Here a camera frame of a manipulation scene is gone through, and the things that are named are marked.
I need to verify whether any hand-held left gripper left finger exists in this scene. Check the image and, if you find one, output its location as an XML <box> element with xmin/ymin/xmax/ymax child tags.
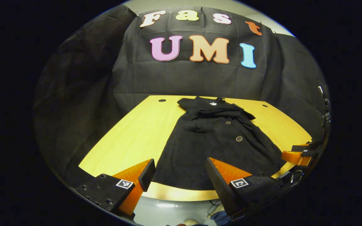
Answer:
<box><xmin>74</xmin><ymin>159</ymin><xmax>156</xmax><ymax>221</ymax></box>

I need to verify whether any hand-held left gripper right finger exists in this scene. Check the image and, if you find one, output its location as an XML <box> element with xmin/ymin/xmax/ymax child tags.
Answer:
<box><xmin>206</xmin><ymin>157</ymin><xmax>287</xmax><ymax>221</ymax></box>

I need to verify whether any black coat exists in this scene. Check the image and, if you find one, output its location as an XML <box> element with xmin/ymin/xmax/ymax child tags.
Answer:
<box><xmin>152</xmin><ymin>96</ymin><xmax>286</xmax><ymax>191</ymax></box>

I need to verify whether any blue cloth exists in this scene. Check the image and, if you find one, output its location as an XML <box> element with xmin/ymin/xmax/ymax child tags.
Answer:
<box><xmin>212</xmin><ymin>210</ymin><xmax>233</xmax><ymax>226</ymax></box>

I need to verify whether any black backdrop cloth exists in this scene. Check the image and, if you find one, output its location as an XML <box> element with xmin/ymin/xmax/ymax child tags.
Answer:
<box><xmin>33</xmin><ymin>5</ymin><xmax>331</xmax><ymax>178</ymax></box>

